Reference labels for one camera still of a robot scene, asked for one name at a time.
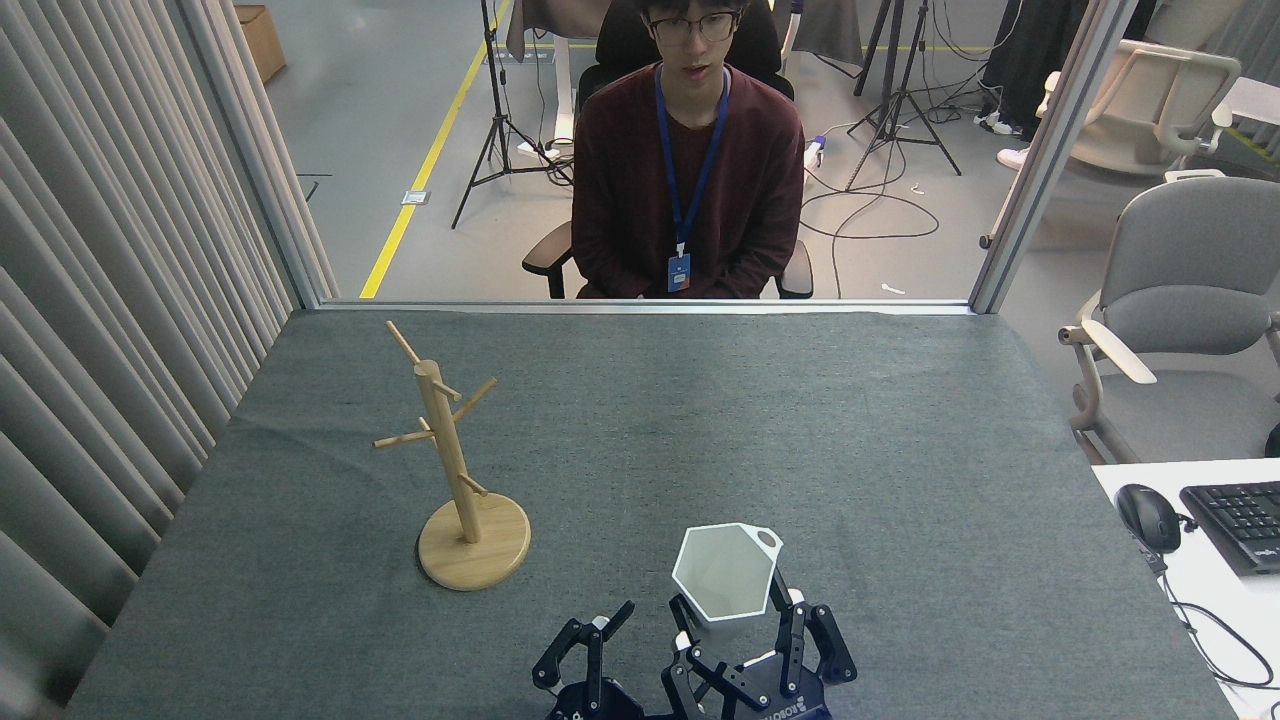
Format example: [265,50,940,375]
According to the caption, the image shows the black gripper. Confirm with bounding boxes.
[700,570,858,720]
[532,595,761,720]

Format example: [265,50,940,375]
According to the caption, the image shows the white hexagonal cup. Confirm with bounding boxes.
[671,523,784,646]

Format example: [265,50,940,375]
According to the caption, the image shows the wooden cup storage rack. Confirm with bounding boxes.
[373,320,532,592]

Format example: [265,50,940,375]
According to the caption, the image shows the grey felt table cloth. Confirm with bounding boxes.
[65,308,1241,720]

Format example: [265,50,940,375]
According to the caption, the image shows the black computer mouse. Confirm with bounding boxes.
[1115,484,1184,555]

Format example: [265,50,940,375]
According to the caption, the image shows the white desk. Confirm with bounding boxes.
[1090,458,1280,720]

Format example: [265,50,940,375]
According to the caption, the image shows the black keyboard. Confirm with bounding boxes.
[1180,481,1280,578]

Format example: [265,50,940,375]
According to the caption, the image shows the person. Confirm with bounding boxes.
[570,0,807,301]

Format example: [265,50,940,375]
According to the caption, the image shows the grey swivel chair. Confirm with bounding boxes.
[1060,170,1280,466]

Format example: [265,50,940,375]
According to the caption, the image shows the black tripod stand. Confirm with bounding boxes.
[845,0,963,191]
[452,0,576,229]

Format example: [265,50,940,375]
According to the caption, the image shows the white-legged background desk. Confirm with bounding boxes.
[505,0,616,156]

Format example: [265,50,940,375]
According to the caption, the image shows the black office chair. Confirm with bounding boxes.
[522,0,816,301]

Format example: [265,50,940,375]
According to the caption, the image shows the person's glasses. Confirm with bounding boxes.
[648,10,741,48]

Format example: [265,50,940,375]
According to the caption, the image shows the beige armchair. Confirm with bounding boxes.
[1035,40,1243,179]

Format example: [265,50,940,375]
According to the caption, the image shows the beige pleated curtain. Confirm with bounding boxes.
[0,0,336,720]

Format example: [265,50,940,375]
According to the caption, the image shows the cardboard box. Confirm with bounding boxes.
[235,5,287,84]

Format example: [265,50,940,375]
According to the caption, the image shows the silver frame rail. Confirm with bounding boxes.
[318,298,976,317]

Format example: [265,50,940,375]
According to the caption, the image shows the black mouse cable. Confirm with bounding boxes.
[1135,530,1280,691]

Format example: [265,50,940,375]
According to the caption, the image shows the blue lanyard with badge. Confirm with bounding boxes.
[655,65,731,294]

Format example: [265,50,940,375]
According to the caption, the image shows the black floor cable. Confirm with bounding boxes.
[798,150,942,299]

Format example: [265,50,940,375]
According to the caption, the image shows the silver frame post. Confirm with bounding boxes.
[970,0,1141,315]

